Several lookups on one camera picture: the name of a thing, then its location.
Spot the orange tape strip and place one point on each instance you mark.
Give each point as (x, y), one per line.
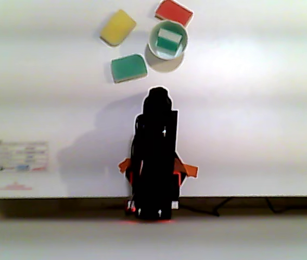
(189, 170)
(124, 164)

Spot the yellow and white sponge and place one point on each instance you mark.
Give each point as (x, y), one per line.
(118, 27)

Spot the red and white sponge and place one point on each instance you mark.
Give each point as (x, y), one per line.
(173, 12)

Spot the white printed label sticker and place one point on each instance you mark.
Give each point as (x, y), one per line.
(22, 155)

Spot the white paper cup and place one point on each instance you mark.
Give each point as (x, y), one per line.
(167, 61)

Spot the green and white sponge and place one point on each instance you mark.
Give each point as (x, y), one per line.
(169, 40)
(128, 68)

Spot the white controller box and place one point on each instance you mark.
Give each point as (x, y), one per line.
(174, 204)

